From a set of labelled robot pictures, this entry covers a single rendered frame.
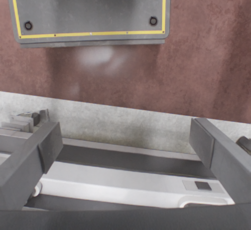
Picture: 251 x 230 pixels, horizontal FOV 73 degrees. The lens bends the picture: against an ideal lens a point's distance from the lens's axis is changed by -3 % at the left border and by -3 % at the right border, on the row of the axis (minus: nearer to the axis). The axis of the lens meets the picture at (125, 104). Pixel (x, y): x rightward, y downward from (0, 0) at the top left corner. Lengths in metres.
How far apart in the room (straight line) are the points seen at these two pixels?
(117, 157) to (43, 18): 0.74
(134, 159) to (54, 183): 0.57
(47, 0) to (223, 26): 1.00
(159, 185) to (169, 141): 0.92
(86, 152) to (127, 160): 0.21
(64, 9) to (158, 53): 0.60
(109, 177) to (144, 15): 0.66
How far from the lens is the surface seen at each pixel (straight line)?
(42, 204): 0.45
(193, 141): 0.17
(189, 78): 1.23
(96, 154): 0.93
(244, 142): 1.49
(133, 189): 0.43
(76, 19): 0.85
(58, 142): 0.17
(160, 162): 0.97
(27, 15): 0.93
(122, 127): 1.26
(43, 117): 1.30
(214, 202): 0.48
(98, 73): 1.16
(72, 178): 0.43
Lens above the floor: 1.14
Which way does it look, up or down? 73 degrees down
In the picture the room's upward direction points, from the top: 178 degrees clockwise
